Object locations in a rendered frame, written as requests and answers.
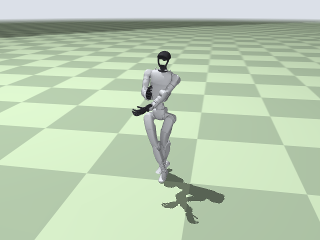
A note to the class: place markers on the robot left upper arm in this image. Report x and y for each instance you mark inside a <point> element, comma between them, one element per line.
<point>175,80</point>

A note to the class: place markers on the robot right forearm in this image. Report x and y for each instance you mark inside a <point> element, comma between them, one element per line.
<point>143,93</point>

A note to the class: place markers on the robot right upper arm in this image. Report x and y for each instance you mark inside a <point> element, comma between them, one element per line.
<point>146,78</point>

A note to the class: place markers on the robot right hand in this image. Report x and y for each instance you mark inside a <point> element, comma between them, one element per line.
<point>148,92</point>

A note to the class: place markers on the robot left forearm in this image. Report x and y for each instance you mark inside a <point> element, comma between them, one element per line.
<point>157,101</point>

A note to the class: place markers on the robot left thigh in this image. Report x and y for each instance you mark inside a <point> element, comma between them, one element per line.
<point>166,129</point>

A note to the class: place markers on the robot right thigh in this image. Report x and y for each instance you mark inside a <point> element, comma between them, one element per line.
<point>150,128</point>

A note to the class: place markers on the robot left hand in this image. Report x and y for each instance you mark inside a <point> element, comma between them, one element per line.
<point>142,110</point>

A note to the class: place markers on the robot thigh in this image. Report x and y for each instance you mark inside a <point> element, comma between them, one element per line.
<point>166,129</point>
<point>150,128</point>

